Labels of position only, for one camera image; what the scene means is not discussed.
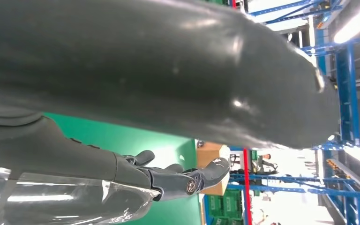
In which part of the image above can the person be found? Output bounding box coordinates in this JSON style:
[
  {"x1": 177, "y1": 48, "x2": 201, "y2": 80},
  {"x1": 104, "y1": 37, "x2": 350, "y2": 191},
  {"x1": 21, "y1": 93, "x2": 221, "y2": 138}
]
[{"x1": 252, "y1": 153, "x2": 279, "y2": 175}]

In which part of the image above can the green plastic crate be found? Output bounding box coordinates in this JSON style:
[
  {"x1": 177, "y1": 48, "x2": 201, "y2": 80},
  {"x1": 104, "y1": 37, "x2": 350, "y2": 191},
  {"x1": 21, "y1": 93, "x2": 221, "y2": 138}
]
[{"x1": 208, "y1": 188, "x2": 245, "y2": 225}]

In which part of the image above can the ceiling light strip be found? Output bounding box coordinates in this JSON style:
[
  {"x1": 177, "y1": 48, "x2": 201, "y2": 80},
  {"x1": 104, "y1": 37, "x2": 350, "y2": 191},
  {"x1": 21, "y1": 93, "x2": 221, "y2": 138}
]
[{"x1": 333, "y1": 0, "x2": 360, "y2": 45}]

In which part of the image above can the brown cardboard box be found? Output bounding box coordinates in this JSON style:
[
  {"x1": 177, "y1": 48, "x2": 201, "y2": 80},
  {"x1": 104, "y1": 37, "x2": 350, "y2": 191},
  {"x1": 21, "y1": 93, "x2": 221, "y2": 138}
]
[{"x1": 195, "y1": 142, "x2": 231, "y2": 196}]

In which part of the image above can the red bar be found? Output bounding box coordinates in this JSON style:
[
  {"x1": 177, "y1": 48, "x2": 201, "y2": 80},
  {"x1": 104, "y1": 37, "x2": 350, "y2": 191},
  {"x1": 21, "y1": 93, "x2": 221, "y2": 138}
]
[{"x1": 242, "y1": 148, "x2": 253, "y2": 225}]

